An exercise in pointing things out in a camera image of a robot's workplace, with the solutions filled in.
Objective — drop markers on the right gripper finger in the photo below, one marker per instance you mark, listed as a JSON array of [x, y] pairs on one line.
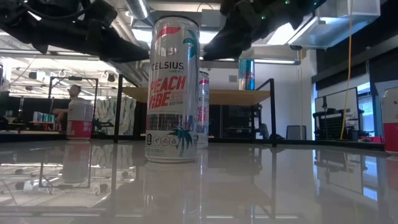
[[230, 52], [228, 39]]

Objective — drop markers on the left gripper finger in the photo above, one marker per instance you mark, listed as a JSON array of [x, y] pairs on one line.
[[124, 56], [121, 44]]

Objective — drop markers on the white and red soda can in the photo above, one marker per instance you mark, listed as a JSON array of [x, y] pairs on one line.
[[79, 129], [391, 137]]

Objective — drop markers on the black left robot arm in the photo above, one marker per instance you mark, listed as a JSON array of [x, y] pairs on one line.
[[18, 29]]

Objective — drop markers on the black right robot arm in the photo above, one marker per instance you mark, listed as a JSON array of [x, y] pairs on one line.
[[304, 11]]

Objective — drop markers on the blue silver Red Bull can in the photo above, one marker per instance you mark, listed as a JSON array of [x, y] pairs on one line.
[[246, 74]]

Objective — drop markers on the ceiling tube light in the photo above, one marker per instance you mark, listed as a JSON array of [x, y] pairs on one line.
[[273, 61]]

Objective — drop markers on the person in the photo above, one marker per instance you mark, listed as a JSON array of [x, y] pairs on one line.
[[74, 91]]

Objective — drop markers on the green white patterned panel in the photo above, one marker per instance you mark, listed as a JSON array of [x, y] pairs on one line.
[[115, 115]]

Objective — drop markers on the teal can multipack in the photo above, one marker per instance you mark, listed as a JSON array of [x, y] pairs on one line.
[[43, 117]]

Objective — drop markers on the grey bin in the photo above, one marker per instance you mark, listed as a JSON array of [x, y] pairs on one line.
[[296, 133]]

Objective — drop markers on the black perforated rack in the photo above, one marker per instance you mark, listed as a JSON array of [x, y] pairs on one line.
[[331, 127]]

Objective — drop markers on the round silver ceiling duct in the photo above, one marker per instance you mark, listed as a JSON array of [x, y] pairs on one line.
[[136, 9]]

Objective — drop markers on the wooden shelf with black frame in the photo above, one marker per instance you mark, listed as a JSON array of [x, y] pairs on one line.
[[236, 97]]

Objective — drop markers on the rectangular metal ceiling duct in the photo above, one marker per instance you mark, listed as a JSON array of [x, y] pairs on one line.
[[342, 28]]

